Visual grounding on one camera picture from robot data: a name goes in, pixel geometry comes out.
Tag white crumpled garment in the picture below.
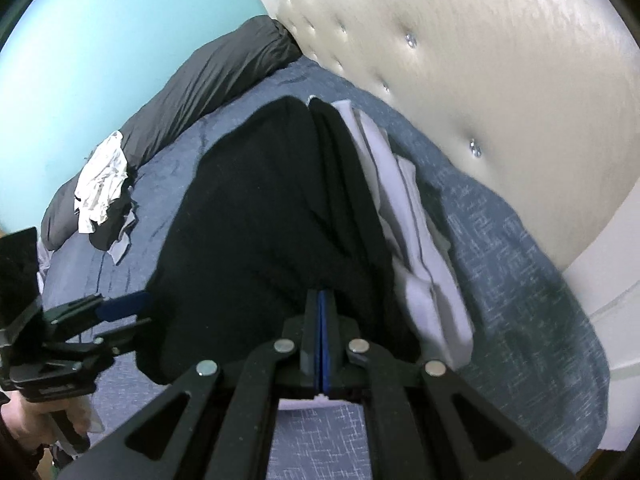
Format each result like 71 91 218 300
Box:
73 129 131 235

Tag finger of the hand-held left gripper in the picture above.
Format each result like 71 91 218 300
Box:
44 316 152 357
46 289 154 327

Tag black sweater with white trim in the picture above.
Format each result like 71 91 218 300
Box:
137 95 422 387

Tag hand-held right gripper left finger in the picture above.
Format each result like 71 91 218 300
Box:
57 287 321 480

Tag dark grey long pillow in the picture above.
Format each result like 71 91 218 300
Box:
39 14 303 252

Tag black pants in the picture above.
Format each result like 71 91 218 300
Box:
88 185 134 252

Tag light grey folded garment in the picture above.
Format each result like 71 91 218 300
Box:
332 99 474 369

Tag light grey blanket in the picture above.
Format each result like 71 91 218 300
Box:
34 244 54 287

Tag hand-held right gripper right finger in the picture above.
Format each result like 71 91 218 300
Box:
322 290 576 480

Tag cream tufted headboard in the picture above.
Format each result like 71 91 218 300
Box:
239 0 640 453

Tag person's left hand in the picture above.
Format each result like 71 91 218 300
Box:
0 396 104 454

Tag bed with blue patterned sheet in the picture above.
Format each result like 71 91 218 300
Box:
39 54 614 480

